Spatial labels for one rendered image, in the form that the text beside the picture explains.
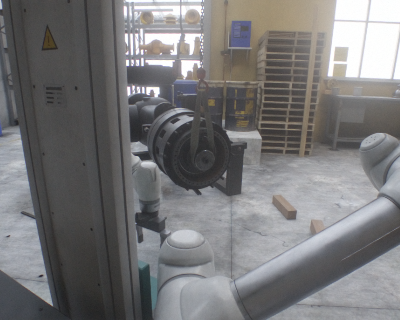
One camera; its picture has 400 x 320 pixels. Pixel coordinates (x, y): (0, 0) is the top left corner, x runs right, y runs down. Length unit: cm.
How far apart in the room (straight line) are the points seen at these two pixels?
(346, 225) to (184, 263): 39
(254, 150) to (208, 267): 394
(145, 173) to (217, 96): 402
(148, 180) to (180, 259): 50
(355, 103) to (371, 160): 557
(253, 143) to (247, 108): 76
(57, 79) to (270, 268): 60
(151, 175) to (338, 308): 151
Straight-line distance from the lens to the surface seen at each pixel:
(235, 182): 337
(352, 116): 635
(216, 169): 203
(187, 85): 465
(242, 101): 500
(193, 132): 180
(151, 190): 116
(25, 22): 78
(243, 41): 621
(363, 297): 229
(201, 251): 75
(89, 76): 60
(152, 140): 213
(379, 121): 734
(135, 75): 452
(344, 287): 232
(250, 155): 463
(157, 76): 442
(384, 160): 77
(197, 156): 181
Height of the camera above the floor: 139
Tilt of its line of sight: 17 degrees down
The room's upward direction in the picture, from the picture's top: 1 degrees clockwise
